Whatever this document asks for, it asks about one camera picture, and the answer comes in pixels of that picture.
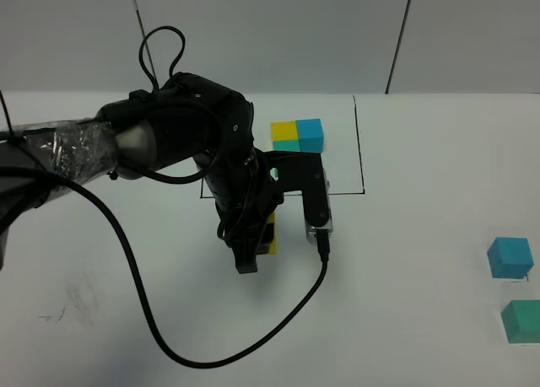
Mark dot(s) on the blue template cube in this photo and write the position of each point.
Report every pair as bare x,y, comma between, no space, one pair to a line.
310,135

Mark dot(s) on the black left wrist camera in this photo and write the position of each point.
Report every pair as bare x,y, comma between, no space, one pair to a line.
301,172

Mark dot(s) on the yellow template cube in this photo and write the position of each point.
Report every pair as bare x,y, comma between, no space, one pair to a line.
284,131

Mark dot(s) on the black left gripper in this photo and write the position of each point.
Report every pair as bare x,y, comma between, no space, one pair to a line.
234,189

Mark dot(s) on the green template cube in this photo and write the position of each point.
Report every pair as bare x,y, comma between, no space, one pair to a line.
286,145

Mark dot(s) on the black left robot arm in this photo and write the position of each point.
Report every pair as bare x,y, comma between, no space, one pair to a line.
187,130

